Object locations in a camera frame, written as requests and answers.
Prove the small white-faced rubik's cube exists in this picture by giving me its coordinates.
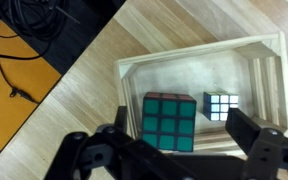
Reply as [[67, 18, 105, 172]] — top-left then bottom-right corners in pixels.
[[202, 91, 240, 122]]

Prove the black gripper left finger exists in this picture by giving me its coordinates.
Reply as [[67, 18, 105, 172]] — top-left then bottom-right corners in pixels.
[[113, 105, 129, 135]]

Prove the black tangled cable bundle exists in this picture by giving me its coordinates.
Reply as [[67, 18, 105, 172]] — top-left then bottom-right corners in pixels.
[[0, 0, 82, 105]]

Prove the large green-faced rubik's cube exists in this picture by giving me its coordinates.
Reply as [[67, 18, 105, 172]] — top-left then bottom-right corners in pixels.
[[140, 91, 198, 153]]

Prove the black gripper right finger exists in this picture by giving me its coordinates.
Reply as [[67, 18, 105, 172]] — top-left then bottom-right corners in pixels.
[[224, 107, 264, 152]]

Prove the orange floor mat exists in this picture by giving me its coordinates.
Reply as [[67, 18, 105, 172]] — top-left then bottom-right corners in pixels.
[[0, 11, 63, 151]]

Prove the light wooden slatted crate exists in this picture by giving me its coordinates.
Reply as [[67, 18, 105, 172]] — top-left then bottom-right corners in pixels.
[[113, 31, 288, 158]]

